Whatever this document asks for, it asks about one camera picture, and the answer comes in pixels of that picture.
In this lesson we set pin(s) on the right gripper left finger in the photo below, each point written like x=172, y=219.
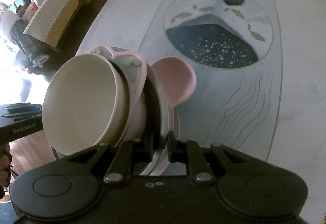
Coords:
x=119, y=162

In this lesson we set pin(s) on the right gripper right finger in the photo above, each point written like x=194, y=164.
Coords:
x=191, y=155

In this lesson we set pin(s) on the large steel bowl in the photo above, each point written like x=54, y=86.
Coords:
x=102, y=99

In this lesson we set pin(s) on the white ceramic bowl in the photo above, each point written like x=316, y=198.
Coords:
x=86, y=103

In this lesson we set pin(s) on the pink bear-shaped plate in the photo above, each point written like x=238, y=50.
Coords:
x=170, y=82

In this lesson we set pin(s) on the pink pot with steel interior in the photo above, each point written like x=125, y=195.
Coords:
x=133, y=69

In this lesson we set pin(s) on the person's left hand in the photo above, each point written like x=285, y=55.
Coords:
x=6, y=159

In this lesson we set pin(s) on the white cushioned chair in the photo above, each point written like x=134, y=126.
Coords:
x=50, y=20

